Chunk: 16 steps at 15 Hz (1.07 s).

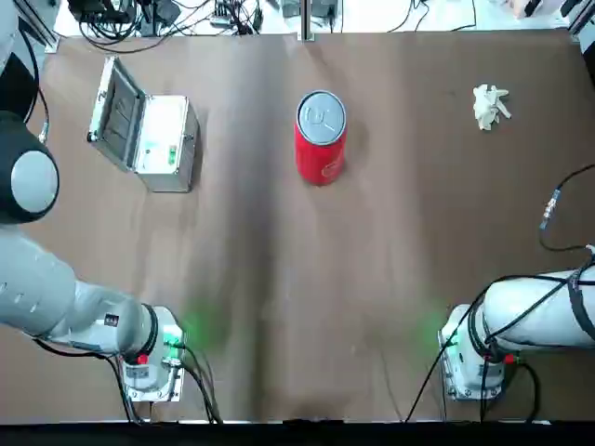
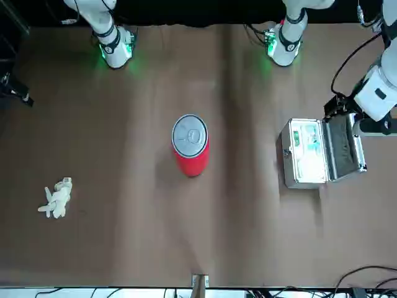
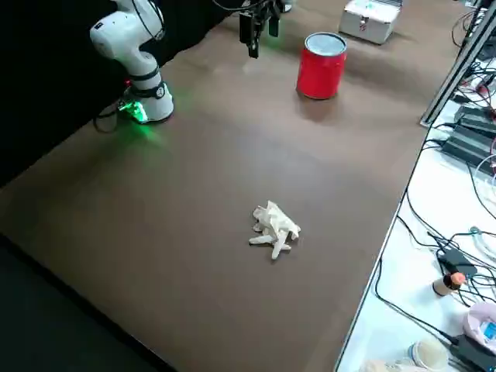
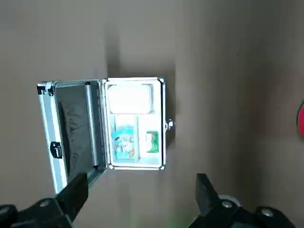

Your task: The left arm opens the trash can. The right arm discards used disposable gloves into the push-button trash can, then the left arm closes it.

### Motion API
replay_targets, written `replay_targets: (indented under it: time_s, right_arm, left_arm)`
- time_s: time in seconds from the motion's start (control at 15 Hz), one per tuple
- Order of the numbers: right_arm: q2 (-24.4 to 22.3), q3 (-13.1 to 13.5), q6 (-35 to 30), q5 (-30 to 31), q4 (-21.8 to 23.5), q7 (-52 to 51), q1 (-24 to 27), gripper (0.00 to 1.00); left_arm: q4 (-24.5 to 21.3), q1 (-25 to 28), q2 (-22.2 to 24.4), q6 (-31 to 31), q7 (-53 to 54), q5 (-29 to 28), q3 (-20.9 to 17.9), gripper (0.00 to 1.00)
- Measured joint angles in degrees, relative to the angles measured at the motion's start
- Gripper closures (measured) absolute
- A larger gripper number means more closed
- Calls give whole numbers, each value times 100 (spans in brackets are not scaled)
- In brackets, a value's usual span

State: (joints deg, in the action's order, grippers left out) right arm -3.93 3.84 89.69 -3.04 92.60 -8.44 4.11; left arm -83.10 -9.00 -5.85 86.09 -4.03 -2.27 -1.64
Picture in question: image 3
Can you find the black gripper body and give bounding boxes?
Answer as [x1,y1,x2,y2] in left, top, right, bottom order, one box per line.
[247,0,284,19]

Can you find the red push-button trash can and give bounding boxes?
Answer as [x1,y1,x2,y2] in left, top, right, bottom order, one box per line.
[296,32,349,101]

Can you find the white disposable gloves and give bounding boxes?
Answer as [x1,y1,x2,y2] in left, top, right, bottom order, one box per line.
[248,199,302,261]

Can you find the silver aluminium case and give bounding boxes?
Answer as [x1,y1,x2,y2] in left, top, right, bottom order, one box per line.
[338,0,404,46]

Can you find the black power adapter brick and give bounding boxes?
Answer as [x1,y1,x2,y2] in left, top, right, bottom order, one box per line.
[441,123,496,166]
[453,104,496,131]

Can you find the small black charger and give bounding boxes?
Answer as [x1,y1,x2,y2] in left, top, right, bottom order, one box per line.
[436,249,478,278]

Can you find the small bottle with orange cap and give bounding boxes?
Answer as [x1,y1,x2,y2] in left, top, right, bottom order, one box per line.
[432,270,466,298]

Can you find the white round cup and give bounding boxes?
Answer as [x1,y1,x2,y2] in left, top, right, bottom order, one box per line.
[408,337,451,369]

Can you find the black power supply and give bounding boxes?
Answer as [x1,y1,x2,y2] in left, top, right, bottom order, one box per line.
[449,333,496,372]

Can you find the arm cable with connector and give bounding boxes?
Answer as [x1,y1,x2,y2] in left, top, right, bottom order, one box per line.
[131,0,167,43]

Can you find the black base cable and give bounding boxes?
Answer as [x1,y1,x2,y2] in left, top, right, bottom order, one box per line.
[92,104,129,134]

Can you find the aluminium frame post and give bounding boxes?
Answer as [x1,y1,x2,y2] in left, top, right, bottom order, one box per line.
[419,5,496,127]

